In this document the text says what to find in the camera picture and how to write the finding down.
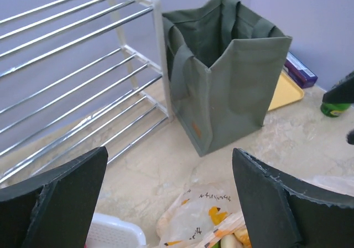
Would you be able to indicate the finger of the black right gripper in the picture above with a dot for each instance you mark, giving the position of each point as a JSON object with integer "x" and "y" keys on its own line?
{"x": 342, "y": 92}

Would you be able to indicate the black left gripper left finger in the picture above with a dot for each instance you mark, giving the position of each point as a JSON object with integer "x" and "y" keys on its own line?
{"x": 54, "y": 208}

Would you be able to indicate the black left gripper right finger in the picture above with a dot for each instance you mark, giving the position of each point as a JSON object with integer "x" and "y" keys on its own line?
{"x": 283, "y": 211}

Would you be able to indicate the banana print plastic bag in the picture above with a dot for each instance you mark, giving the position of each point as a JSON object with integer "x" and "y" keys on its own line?
{"x": 204, "y": 214}

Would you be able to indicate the green fabric grocery bag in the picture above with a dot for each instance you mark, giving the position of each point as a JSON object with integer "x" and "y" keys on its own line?
{"x": 224, "y": 61}

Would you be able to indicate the croissant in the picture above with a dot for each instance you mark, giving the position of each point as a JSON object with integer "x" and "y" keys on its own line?
{"x": 242, "y": 236}

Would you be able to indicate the chocolate donut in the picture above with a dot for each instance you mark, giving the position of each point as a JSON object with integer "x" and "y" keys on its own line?
{"x": 230, "y": 241}

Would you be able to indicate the yellow food tray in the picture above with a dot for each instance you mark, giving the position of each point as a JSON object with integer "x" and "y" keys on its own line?
{"x": 286, "y": 92}

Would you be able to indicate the green glass bottle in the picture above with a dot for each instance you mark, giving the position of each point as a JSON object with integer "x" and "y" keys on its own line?
{"x": 333, "y": 110}

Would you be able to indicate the purple box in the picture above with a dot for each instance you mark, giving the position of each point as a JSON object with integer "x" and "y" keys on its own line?
{"x": 302, "y": 76}

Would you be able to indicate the white plastic basket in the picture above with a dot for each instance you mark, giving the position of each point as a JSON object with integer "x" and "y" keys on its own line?
{"x": 110, "y": 231}

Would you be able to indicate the white metal shelf rack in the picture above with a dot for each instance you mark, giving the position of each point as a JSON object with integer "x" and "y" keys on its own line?
{"x": 76, "y": 74}

